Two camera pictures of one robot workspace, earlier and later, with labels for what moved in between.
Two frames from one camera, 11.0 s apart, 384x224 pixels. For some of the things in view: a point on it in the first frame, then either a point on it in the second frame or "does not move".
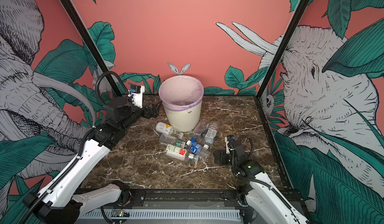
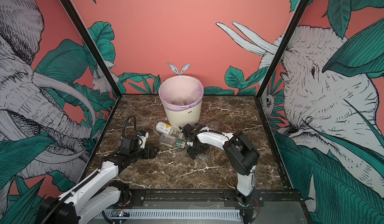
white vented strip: x=96 y=214 does not move
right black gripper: x=217 y=156 → x=192 y=154
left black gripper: x=155 y=110 → x=152 y=153
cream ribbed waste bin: x=184 y=121 does not move
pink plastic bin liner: x=180 y=92 does not move
